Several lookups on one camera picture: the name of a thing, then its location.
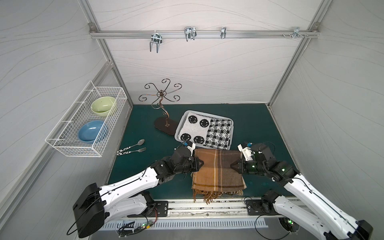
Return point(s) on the green table mat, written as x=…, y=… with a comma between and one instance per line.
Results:
x=252, y=123

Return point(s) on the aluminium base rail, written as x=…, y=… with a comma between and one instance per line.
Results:
x=222, y=208

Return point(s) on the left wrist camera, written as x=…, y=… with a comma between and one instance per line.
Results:
x=190, y=146

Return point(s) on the double metal hook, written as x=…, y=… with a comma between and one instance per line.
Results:
x=156, y=41

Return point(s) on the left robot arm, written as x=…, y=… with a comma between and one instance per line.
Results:
x=97, y=205

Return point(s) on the black white smiley scarf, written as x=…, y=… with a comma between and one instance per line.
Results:
x=207, y=130

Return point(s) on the white plastic basket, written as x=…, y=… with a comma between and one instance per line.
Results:
x=204, y=129

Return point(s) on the aluminium top rail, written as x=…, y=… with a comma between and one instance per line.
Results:
x=215, y=34

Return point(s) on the metal jewelry tree stand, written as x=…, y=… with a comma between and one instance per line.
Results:
x=163, y=124

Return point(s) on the cable bundle left base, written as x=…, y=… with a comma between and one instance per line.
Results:
x=130, y=229

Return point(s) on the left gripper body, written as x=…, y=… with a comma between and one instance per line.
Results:
x=193, y=163

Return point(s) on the right metal hook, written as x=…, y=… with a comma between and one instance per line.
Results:
x=296, y=34

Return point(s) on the brown plaid fringed scarf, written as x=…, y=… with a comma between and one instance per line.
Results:
x=216, y=177

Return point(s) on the green ceramic bowl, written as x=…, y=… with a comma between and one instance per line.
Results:
x=104, y=106

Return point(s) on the patterned handle fork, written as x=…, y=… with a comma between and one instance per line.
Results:
x=129, y=152

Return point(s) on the small metal hook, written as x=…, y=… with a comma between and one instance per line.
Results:
x=223, y=32

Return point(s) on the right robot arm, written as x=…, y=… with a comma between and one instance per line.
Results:
x=322, y=218

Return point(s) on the white vent strip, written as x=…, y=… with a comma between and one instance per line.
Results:
x=189, y=224

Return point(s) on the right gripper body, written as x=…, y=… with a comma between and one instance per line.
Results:
x=243, y=166

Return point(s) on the blue ceramic bowl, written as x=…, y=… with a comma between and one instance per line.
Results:
x=93, y=132

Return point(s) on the white wire wall basket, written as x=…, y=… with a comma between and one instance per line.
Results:
x=64, y=136

